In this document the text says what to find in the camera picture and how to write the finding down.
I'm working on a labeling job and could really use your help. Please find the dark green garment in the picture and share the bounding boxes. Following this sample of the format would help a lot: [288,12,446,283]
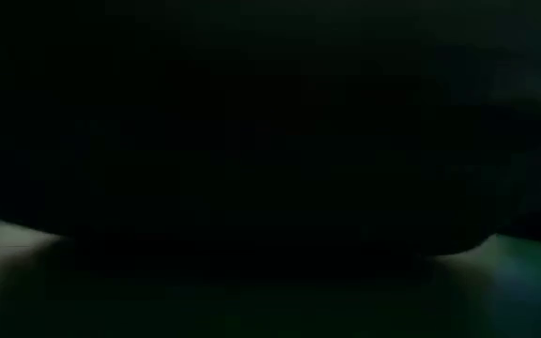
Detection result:
[0,0,541,264]

